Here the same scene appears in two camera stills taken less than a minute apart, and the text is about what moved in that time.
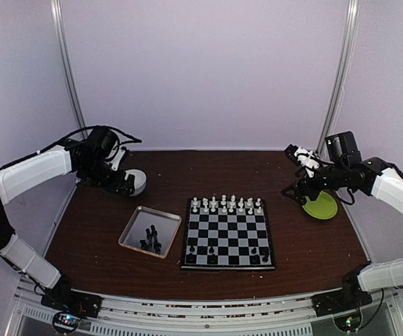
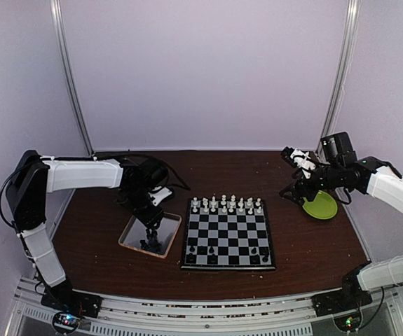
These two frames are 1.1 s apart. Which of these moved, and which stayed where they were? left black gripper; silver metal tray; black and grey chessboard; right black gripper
Moved: left black gripper
Stayed: black and grey chessboard; right black gripper; silver metal tray
